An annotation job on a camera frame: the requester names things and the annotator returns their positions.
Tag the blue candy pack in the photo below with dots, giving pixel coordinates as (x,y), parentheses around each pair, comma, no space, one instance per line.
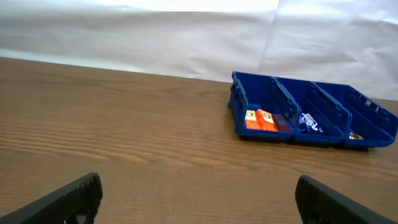
(309,122)

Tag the gold candy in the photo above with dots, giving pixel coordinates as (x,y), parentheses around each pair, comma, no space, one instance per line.
(355,136)

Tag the orange candy box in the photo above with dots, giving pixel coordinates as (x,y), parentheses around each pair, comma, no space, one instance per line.
(267,121)
(251,121)

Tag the blue tray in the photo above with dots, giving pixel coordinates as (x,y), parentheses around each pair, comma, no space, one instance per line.
(258,90)

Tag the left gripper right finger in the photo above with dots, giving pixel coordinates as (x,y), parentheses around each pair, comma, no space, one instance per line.
(329,208)

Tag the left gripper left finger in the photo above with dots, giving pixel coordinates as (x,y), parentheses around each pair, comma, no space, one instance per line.
(62,202)

